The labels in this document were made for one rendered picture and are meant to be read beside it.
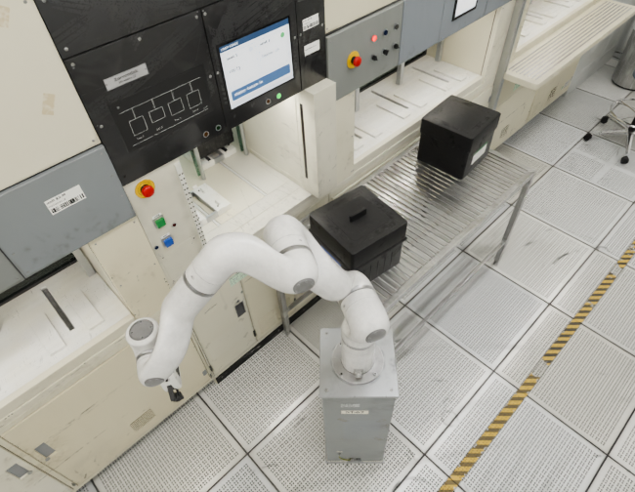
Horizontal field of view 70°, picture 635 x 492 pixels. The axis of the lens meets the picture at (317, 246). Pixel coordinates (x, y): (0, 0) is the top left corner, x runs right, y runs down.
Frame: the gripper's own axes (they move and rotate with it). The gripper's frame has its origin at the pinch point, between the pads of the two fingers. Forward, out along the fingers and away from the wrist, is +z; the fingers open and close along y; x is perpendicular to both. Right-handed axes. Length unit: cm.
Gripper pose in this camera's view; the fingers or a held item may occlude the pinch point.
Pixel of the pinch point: (176, 384)
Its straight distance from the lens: 150.8
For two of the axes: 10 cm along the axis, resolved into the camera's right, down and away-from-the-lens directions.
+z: 0.4, 6.6, 7.5
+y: -3.3, -7.0, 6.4
